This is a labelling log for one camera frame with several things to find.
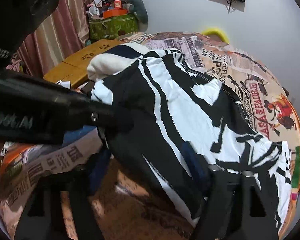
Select printed blanket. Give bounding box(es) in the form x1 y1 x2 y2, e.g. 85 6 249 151
0 31 300 240

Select striped brown curtain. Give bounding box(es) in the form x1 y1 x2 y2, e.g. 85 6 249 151
15 0 91 78

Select wooden lap desk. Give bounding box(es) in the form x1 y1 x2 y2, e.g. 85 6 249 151
43 39 123 90

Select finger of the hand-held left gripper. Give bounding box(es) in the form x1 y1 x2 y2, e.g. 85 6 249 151
64 93 133 141

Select cream and black cloth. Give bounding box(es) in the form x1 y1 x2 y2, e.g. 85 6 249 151
87 43 150 82

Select black monitor cable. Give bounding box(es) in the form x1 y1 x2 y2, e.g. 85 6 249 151
225 0 237 13

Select black and white garment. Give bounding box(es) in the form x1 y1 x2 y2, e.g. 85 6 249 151
86 46 294 233

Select orange box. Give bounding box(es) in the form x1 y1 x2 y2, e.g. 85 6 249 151
102 8 129 19

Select grey plush toy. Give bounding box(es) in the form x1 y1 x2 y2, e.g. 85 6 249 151
126 0 149 25

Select green fabric storage bag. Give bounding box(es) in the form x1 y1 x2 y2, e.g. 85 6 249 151
88 14 140 41

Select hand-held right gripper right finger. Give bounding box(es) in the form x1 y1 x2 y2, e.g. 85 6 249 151
180 141 282 240

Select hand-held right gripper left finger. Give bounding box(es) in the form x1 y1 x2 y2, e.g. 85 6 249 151
14 147 113 240

